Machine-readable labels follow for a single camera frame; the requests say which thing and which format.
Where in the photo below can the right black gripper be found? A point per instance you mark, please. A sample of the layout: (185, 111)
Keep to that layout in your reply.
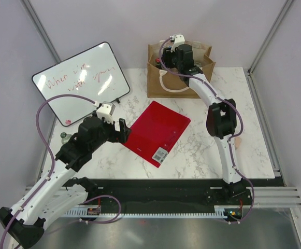
(167, 55)

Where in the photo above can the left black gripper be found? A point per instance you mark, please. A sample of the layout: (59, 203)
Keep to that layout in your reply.
(121, 136)

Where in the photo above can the red cap cola bottle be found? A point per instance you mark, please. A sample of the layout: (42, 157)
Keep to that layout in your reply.
(158, 63)

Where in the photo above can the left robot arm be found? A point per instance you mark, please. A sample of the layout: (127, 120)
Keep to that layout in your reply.
(28, 219)

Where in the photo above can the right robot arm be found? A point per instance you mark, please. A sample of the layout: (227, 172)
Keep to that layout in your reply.
(221, 119)

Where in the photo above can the jute canvas tote bag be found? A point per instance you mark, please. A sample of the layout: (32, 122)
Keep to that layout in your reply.
(161, 84)

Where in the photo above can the red plastic folder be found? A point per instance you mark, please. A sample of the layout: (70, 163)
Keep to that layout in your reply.
(156, 132)

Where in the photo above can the green cap glass bottle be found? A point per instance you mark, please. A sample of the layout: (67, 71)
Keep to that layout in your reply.
(65, 137)

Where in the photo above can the white dry-erase board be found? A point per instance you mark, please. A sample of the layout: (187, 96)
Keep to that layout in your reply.
(92, 75)

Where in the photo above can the pink cube power adapter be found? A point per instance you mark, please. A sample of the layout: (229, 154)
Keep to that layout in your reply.
(238, 141)

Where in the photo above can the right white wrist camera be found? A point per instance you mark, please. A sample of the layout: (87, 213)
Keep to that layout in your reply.
(177, 40)

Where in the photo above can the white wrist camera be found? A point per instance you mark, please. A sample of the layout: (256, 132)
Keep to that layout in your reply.
(105, 111)
(177, 40)

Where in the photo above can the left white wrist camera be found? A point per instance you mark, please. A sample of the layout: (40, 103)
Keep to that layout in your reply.
(105, 111)

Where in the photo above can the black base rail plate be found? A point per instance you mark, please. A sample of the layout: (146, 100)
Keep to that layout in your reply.
(204, 191)

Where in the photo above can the aluminium frame rail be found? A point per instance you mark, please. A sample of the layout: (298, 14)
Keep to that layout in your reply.
(263, 124)

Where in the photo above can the white slotted cable duct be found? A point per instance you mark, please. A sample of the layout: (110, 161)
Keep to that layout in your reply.
(92, 213)

